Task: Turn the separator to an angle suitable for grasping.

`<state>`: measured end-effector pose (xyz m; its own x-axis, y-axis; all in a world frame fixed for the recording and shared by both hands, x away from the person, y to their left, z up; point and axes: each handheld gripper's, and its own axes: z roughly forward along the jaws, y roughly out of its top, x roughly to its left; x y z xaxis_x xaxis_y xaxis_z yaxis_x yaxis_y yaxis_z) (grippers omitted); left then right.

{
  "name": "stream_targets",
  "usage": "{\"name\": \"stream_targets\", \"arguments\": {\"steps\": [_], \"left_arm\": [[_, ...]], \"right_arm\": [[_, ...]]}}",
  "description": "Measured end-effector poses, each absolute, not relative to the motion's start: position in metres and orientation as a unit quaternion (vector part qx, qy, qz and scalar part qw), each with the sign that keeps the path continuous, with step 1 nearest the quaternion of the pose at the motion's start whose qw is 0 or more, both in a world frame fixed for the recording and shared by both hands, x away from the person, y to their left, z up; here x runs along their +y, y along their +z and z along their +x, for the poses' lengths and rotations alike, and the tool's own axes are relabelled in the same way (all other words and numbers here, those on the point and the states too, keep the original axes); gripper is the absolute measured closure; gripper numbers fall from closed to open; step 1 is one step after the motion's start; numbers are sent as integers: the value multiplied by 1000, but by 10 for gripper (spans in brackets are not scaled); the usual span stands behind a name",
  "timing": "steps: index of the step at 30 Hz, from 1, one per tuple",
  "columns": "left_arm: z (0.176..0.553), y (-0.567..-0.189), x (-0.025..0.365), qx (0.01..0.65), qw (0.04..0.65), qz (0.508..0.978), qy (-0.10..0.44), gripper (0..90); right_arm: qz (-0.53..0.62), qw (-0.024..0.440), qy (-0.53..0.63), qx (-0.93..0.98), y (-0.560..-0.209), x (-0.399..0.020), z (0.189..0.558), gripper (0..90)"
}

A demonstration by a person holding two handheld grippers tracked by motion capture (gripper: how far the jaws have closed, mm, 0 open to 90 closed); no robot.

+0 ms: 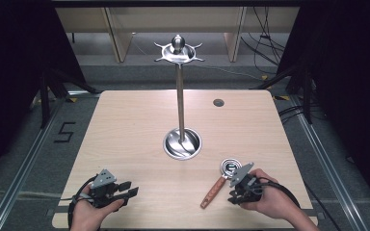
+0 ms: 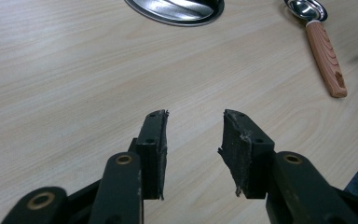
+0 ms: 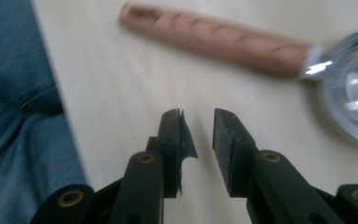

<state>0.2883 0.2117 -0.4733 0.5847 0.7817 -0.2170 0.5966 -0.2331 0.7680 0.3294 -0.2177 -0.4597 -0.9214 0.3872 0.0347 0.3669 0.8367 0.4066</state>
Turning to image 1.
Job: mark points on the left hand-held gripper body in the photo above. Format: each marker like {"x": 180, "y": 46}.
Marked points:
{"x": 102, "y": 189}

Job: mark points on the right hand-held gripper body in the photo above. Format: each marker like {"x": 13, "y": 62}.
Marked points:
{"x": 245, "y": 186}

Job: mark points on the metal utensil rack stand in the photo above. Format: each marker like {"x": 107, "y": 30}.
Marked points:
{"x": 180, "y": 106}

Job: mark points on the person's left hand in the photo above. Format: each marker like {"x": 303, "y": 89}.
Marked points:
{"x": 85, "y": 215}

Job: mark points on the person's right hand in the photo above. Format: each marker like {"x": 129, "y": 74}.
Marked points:
{"x": 274, "y": 200}

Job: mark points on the black metal stand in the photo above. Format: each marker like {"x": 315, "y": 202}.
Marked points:
{"x": 45, "y": 96}
{"x": 306, "y": 93}

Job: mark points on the dark curtain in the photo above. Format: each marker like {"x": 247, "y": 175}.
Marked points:
{"x": 9, "y": 80}
{"x": 353, "y": 80}

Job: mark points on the light wooden desk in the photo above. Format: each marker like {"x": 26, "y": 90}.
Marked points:
{"x": 173, "y": 19}

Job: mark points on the aluminium floor rail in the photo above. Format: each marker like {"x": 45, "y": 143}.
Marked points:
{"x": 330, "y": 166}
{"x": 25, "y": 163}

